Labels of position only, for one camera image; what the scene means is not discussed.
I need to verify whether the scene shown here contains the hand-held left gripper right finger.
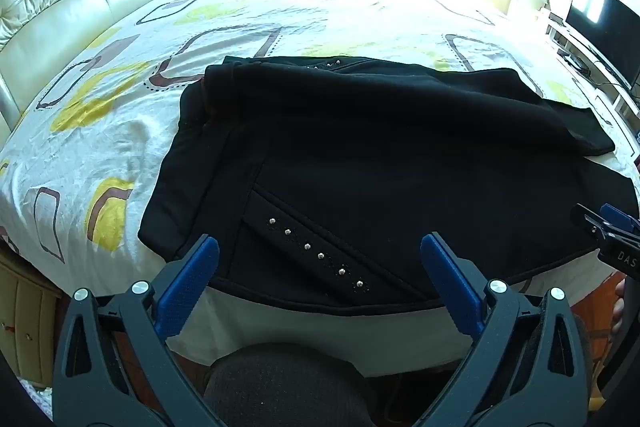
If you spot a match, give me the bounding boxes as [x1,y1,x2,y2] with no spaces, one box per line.
[415,232,591,427]

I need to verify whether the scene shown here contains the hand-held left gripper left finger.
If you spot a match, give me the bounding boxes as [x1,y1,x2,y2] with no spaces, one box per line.
[52,234,228,427]

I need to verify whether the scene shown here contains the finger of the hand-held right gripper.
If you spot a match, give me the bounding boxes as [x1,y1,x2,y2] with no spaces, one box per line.
[572,203,613,240]
[600,203,640,233]

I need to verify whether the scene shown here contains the black studded pants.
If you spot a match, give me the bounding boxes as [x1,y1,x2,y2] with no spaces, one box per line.
[137,55,640,315]

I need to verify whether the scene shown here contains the person's right hand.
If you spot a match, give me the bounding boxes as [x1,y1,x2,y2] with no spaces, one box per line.
[612,279,630,338]

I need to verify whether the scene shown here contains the white television stand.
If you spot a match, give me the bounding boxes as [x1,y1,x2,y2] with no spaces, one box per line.
[542,9,640,138]

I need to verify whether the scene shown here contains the person's leg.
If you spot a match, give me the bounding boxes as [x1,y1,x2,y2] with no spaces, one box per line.
[202,341,381,427]

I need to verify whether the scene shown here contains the cream bedside cabinet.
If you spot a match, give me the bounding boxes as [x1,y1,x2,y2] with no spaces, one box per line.
[0,247,63,390]

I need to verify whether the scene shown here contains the printed white bed sheet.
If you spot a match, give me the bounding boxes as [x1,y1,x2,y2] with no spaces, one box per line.
[0,0,640,378]

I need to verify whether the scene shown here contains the black flat television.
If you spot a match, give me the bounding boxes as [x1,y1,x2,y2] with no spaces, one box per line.
[565,0,640,90]

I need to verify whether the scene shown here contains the cream tufted leather headboard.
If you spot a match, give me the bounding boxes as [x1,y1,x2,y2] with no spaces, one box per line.
[0,0,196,135]

